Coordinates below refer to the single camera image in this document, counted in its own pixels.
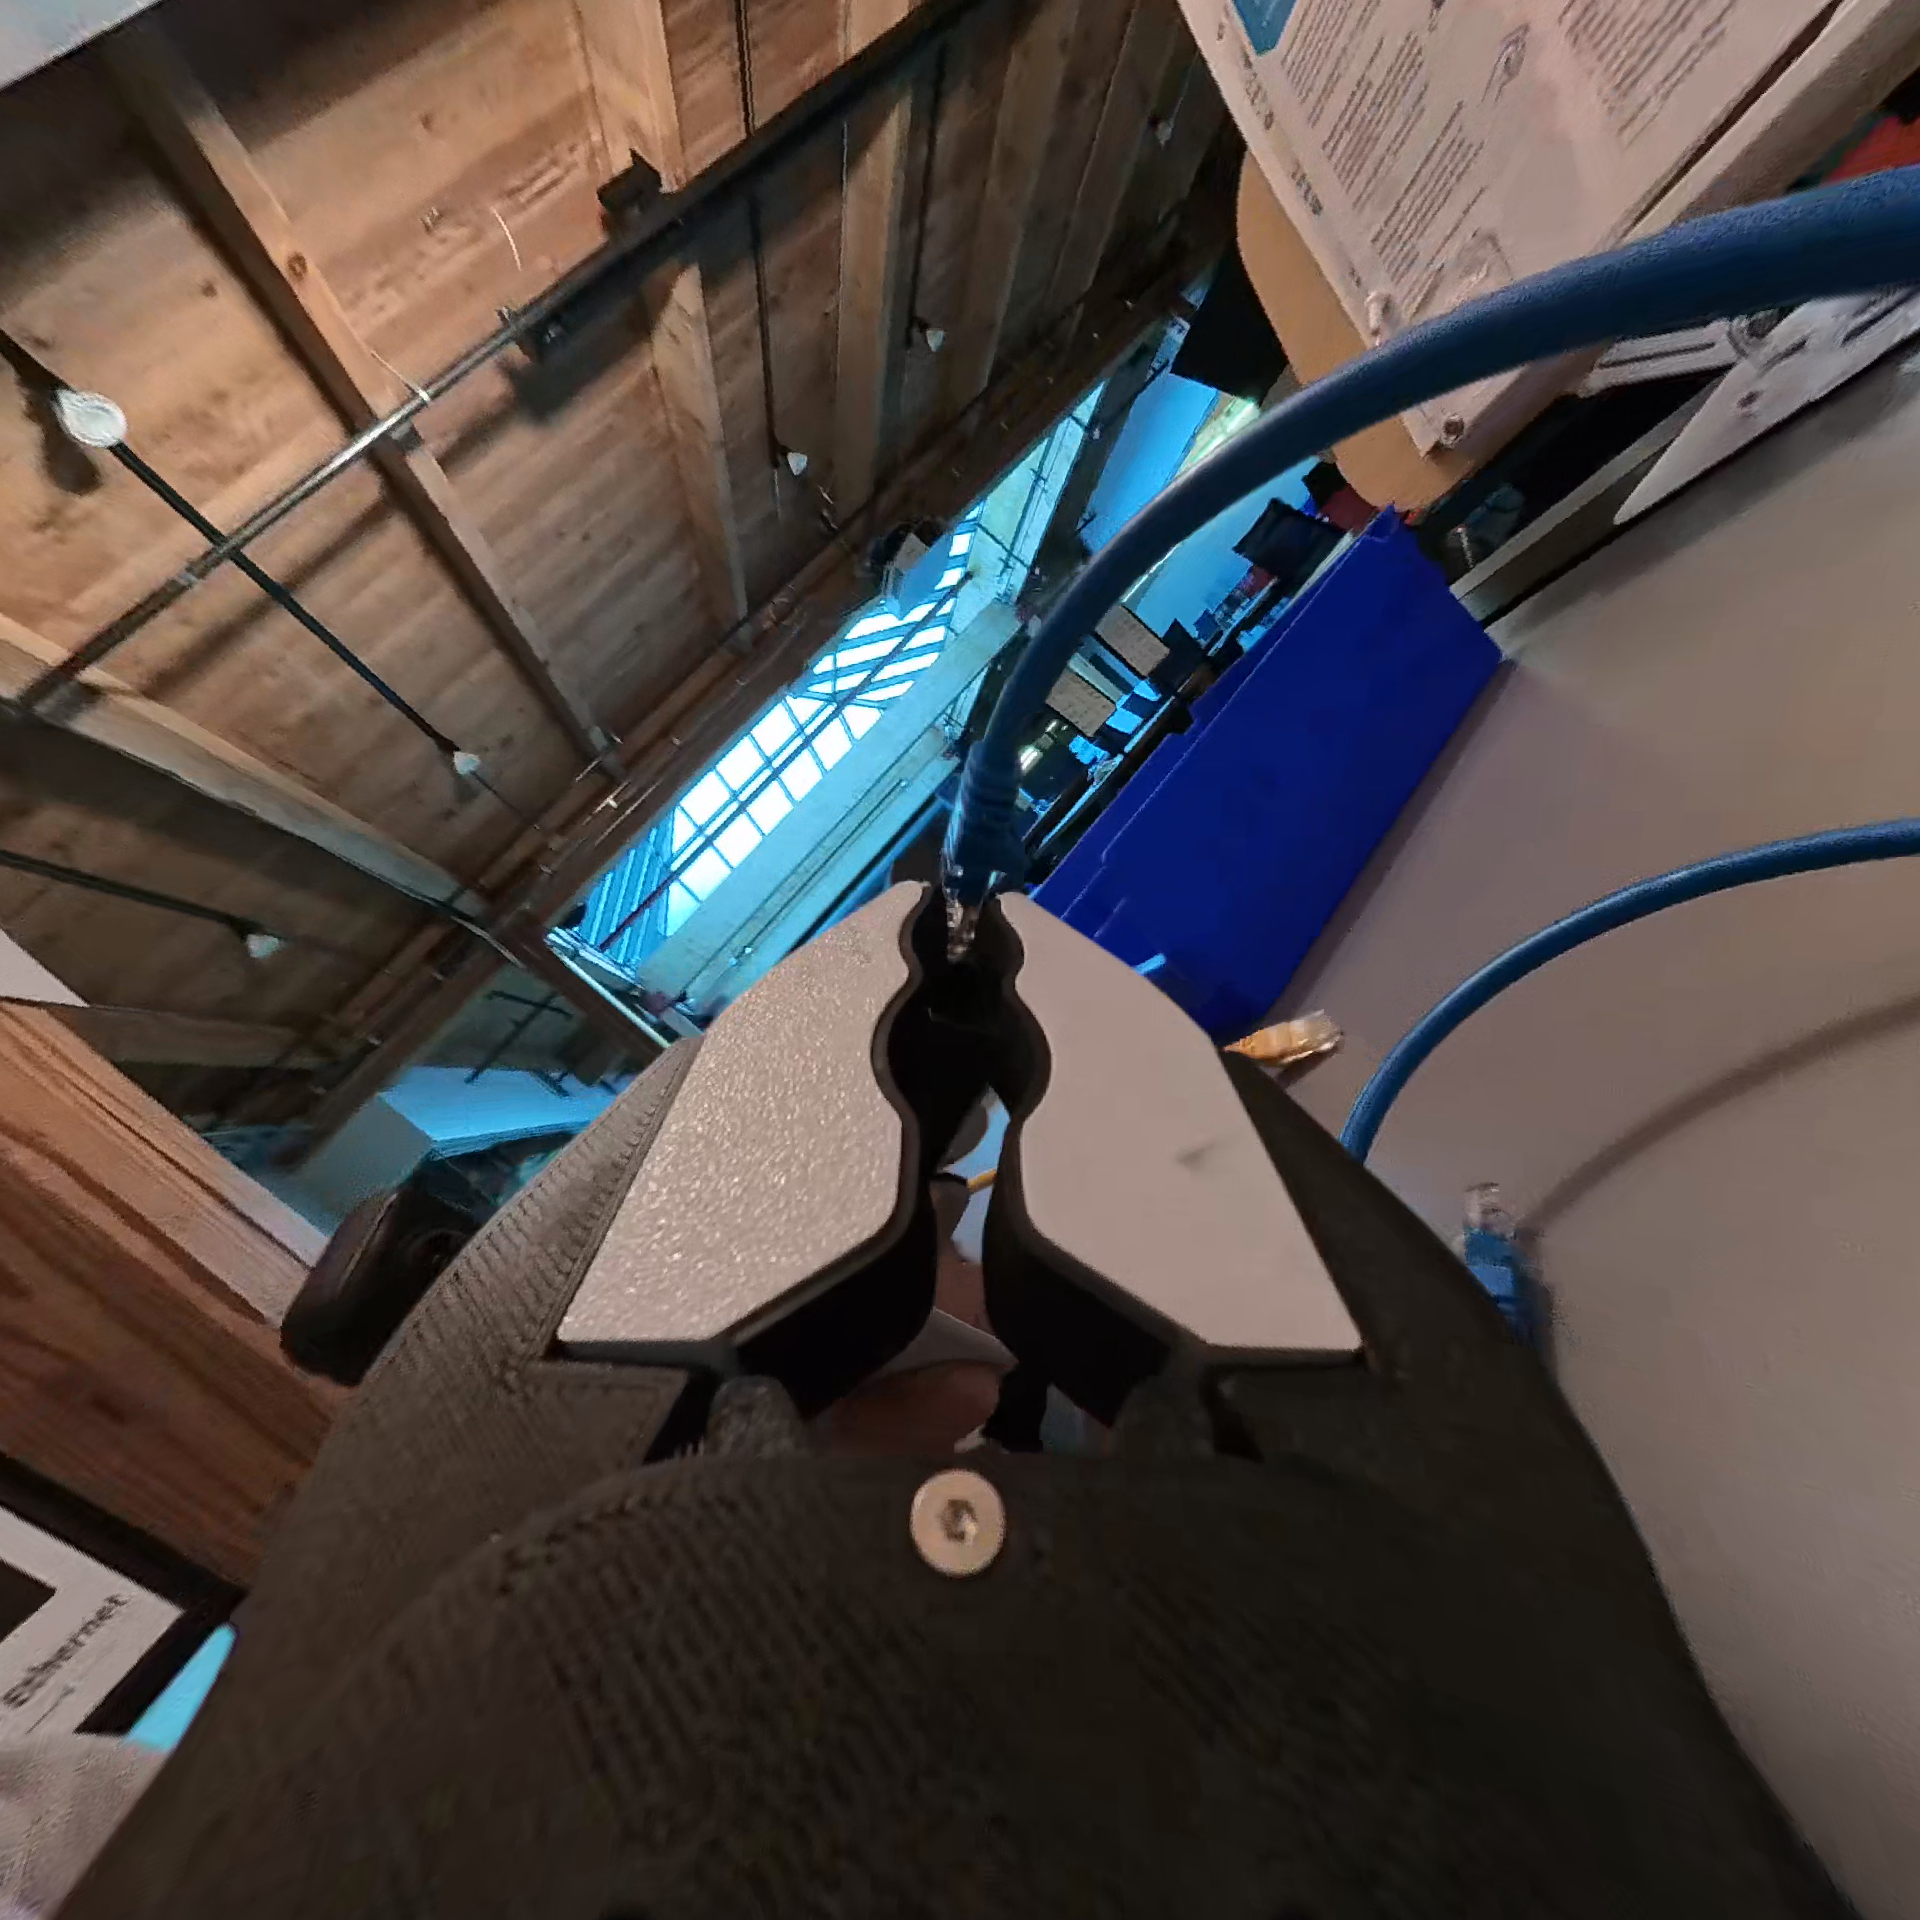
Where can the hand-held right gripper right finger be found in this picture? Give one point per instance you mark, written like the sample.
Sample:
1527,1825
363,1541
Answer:
1172,1181

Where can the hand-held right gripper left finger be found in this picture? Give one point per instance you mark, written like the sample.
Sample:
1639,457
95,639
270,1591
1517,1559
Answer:
749,1181

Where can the grey desk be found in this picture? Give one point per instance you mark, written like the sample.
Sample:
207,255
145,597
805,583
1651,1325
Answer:
1728,747

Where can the large grid window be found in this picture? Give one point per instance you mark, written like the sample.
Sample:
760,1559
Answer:
782,760

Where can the blue storage bin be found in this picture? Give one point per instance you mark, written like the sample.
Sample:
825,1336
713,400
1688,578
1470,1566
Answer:
1292,747

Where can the wooden clipboard board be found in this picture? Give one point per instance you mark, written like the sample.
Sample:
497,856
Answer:
1322,302

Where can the white document stand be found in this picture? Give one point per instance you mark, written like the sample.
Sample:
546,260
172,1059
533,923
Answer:
1787,387

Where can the laminated instruction sheet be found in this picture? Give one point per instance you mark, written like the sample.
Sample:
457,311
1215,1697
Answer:
1427,115

